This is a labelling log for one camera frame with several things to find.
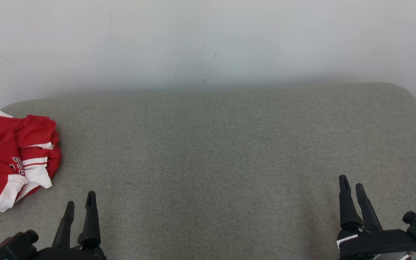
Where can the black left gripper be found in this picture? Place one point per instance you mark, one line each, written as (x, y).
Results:
(70, 254)

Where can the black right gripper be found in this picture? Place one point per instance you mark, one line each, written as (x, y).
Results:
(377, 243)

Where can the red white striped shorts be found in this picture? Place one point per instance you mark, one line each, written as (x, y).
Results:
(36, 131)

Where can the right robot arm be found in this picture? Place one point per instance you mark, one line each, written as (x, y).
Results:
(392, 257)

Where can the grey fabric sofa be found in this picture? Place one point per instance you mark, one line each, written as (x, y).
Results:
(215, 162)

